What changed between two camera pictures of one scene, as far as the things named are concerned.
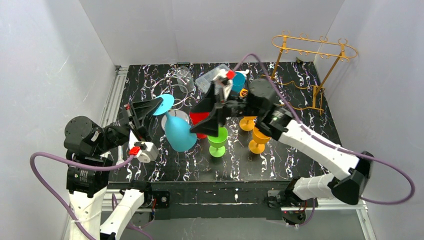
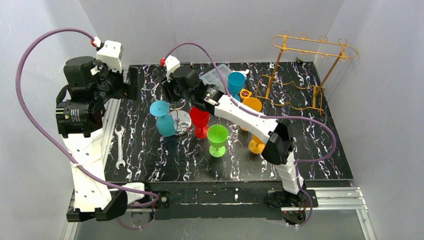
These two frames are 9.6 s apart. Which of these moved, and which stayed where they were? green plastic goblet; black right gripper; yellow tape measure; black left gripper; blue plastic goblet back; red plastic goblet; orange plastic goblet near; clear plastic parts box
Moved: black left gripper; black right gripper
Stayed: red plastic goblet; green plastic goblet; blue plastic goblet back; clear plastic parts box; orange plastic goblet near; yellow tape measure
